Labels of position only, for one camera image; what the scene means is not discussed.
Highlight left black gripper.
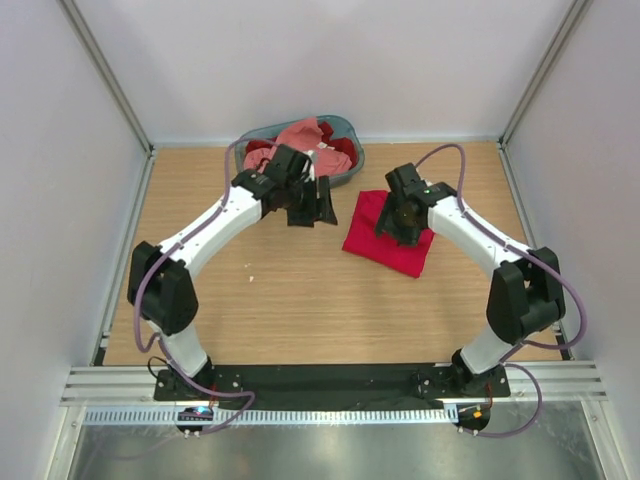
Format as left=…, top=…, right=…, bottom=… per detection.
left=283, top=175, right=337, bottom=228

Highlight magenta red t shirt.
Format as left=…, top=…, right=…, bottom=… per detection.
left=342, top=190, right=435, bottom=279

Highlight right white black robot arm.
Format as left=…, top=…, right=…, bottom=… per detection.
left=374, top=163, right=566, bottom=396

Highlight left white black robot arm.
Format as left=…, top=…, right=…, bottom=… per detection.
left=127, top=144, right=337, bottom=400

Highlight salmon pink t shirt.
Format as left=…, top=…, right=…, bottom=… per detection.
left=243, top=116, right=352, bottom=177

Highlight teal plastic laundry basin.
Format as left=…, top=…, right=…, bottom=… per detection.
left=234, top=115, right=365, bottom=186

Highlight perforated metal cable tray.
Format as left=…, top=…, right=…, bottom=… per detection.
left=83, top=405, right=458, bottom=427

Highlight right aluminium frame post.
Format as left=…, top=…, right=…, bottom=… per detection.
left=498, top=0, right=592, bottom=150

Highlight aluminium frame post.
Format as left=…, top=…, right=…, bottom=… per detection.
left=57, top=0, right=154, bottom=157
left=498, top=0, right=592, bottom=150

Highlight left aluminium frame post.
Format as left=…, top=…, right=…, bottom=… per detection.
left=57, top=0, right=154, bottom=157

